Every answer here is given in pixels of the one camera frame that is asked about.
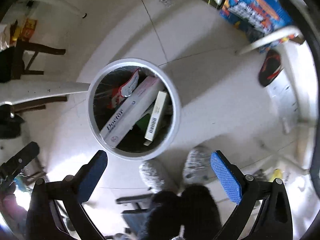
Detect long white toothpaste box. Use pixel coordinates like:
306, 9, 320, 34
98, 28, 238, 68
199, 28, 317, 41
100, 76, 164, 148

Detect white round trash bin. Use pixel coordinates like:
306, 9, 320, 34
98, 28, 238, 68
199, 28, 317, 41
87, 58, 181, 161

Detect grey fuzzy right slipper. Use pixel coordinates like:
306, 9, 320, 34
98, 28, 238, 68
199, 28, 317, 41
182, 145, 213, 186

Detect grey fuzzy slipper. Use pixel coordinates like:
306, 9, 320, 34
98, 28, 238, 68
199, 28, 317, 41
139, 159, 175, 193
182, 145, 213, 186

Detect grey fuzzy left slipper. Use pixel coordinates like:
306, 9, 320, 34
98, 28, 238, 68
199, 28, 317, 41
139, 159, 175, 193

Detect red white snack wrapper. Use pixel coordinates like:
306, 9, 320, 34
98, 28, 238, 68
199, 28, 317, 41
106, 69, 139, 109

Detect cream narrow barcode box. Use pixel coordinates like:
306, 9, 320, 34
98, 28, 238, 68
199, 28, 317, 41
144, 91, 169, 146

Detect dark wooden chair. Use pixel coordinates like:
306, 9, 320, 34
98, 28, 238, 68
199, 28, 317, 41
0, 19, 67, 83

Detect black red slipper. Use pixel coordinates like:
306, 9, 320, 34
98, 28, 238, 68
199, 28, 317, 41
258, 49, 282, 87

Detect blue printed cardboard box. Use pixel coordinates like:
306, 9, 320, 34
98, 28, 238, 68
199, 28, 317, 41
220, 0, 301, 55

